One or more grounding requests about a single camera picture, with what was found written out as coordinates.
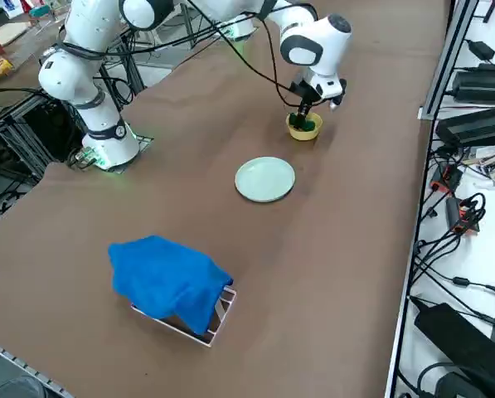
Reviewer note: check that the orange and black device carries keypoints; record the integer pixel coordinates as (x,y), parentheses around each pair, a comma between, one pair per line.
(456,213)
(448,178)

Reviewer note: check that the aluminium profile post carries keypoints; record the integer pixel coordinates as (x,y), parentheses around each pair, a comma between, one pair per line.
(450,58)

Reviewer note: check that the small black adapter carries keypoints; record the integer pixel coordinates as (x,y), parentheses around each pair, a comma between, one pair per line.
(481,49)

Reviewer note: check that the black power brick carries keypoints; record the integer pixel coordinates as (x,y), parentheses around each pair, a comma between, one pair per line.
(475,126)
(483,87)

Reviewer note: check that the grey metal mount plate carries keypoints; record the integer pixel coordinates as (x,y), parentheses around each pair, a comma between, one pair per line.
(145,140)

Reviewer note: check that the grey aluminium rail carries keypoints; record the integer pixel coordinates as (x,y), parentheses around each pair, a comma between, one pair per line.
(19,360)

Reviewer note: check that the green and yellow sponge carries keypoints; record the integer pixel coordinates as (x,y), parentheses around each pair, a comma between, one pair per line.
(312,124)

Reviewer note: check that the pale green plate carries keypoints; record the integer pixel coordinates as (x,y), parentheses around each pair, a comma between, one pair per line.
(265,179)

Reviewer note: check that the blue cloth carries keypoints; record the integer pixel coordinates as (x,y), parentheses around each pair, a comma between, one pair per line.
(160,273)

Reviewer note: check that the small yellow dish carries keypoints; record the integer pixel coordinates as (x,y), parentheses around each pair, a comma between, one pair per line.
(305,135)

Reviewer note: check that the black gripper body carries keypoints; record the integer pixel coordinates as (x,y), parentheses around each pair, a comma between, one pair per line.
(305,93)

